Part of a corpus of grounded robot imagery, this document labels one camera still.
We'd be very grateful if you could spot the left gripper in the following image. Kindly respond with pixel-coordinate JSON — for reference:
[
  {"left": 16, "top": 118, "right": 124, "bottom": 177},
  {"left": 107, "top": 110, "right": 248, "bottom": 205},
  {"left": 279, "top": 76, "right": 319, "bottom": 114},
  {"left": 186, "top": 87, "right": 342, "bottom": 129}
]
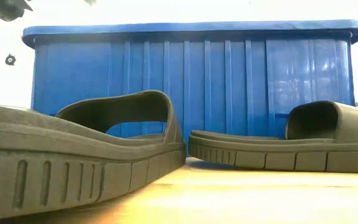
[{"left": 0, "top": 0, "right": 33, "bottom": 22}]

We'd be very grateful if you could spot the black rubber slide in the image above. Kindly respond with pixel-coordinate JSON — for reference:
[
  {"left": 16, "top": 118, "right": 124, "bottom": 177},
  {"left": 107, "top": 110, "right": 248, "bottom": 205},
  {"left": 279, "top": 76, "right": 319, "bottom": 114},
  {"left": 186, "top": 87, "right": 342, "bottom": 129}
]
[
  {"left": 187, "top": 100, "right": 358, "bottom": 174},
  {"left": 0, "top": 90, "right": 188, "bottom": 222}
]

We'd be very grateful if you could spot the blue plastic bin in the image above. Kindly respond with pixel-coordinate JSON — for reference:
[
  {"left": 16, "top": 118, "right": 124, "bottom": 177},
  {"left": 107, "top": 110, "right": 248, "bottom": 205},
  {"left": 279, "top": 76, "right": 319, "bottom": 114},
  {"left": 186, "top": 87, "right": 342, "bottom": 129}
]
[{"left": 21, "top": 19, "right": 358, "bottom": 139}]

